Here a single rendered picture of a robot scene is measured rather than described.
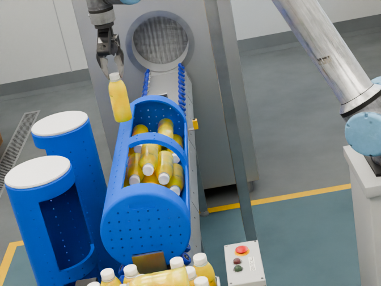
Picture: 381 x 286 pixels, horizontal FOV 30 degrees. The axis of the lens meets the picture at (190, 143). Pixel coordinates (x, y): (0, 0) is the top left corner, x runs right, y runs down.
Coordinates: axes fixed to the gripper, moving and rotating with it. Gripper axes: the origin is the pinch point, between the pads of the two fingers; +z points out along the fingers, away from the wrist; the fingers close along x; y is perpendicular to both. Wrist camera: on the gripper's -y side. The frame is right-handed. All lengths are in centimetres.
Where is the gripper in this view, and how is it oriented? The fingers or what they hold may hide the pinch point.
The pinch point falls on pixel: (114, 76)
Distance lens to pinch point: 267.2
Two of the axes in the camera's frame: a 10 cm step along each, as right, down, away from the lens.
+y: 0.2, -4.2, 9.1
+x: -9.9, 1.4, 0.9
